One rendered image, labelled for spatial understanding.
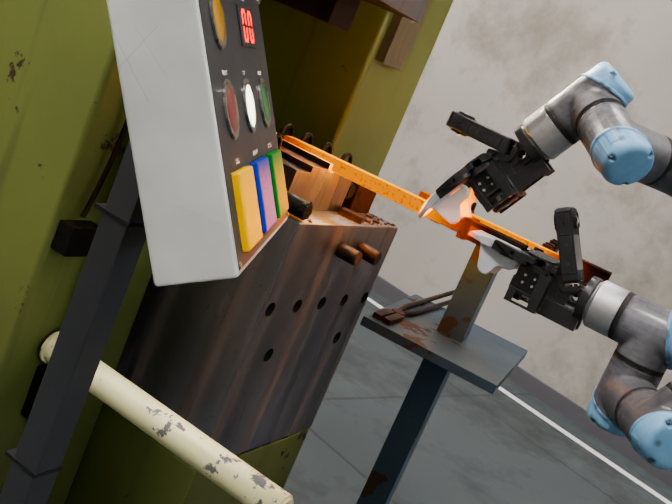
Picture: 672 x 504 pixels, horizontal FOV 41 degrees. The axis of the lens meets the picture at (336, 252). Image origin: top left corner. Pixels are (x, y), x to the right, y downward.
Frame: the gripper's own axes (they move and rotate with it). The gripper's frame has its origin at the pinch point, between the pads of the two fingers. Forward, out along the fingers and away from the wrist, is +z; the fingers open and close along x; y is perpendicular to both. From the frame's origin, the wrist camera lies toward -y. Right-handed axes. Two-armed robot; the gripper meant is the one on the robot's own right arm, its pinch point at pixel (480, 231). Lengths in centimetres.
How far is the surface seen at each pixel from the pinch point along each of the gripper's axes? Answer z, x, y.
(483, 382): -2.9, 32.7, 30.8
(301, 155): 33.4, -2.7, 1.1
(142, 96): 11, -73, -8
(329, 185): 27.7, 0.0, 4.0
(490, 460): 18, 189, 102
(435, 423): 44, 192, 101
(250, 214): 2, -63, 0
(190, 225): 3, -70, 1
